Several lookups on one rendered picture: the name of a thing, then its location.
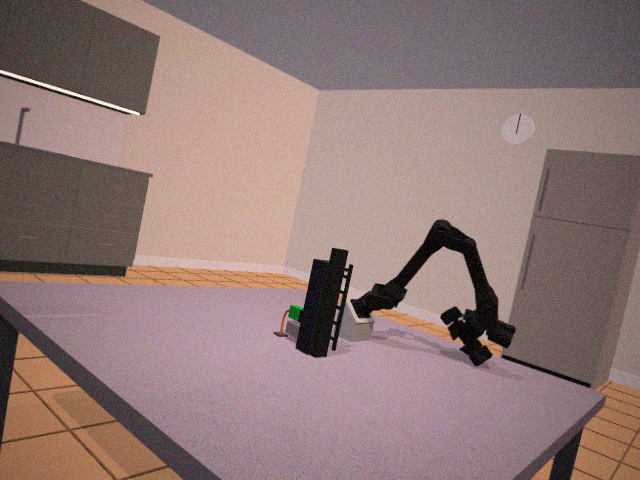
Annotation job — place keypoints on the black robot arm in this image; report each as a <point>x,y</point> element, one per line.
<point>443,234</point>

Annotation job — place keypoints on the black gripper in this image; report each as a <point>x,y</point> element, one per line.
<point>477,354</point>

